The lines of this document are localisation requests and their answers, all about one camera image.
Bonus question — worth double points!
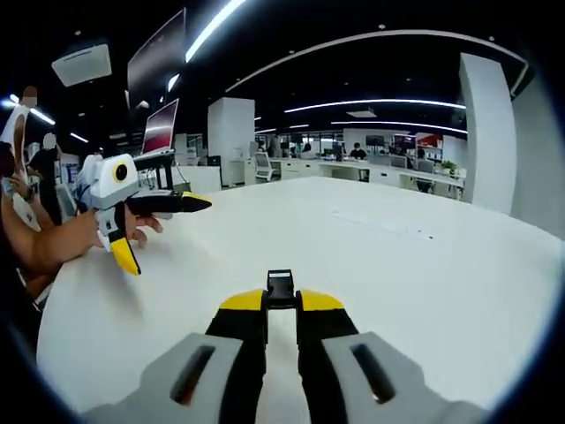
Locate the white table socket panel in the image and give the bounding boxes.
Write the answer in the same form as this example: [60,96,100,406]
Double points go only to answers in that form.
[321,207,436,242]

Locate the curved white ceiling trim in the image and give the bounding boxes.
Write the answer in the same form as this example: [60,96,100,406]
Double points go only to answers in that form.
[229,28,529,96]

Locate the black laptop stand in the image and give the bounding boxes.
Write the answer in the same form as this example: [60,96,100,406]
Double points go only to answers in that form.
[135,157,187,192]

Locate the dark hanging ceiling panel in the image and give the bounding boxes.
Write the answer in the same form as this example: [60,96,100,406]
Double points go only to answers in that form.
[126,7,187,108]

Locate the white ceiling air conditioner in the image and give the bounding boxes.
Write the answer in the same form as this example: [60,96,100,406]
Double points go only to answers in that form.
[50,42,112,87]

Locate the laptop with red screen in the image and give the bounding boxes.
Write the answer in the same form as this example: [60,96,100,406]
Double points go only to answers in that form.
[132,97,180,161]

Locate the row of white office desks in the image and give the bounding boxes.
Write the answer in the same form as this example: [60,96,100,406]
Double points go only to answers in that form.
[229,157,467,196]

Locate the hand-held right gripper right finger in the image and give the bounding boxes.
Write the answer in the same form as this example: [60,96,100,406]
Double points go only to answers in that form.
[294,288,429,424]

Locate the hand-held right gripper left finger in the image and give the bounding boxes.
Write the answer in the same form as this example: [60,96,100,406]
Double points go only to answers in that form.
[132,288,271,424]

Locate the black pronged plastic buckle part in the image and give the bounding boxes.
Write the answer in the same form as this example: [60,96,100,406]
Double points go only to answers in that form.
[266,268,294,291]

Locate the long ceiling light strip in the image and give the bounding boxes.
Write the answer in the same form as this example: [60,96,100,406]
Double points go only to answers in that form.
[283,98,467,114]
[185,0,248,63]
[330,119,469,134]

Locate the white office chair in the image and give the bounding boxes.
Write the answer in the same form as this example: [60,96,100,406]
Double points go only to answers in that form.
[254,152,273,180]

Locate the white square pillar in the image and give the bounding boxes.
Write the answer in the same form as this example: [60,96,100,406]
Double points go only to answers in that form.
[207,96,256,189]
[458,52,518,217]

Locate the red wall display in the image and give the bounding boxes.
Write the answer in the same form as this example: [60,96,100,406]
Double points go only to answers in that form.
[392,133,444,149]

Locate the person's left hand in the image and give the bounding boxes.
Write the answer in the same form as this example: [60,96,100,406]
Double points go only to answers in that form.
[57,207,165,260]

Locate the black socket plastic buckle part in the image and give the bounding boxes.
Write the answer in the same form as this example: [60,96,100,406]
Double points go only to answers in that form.
[263,285,298,310]

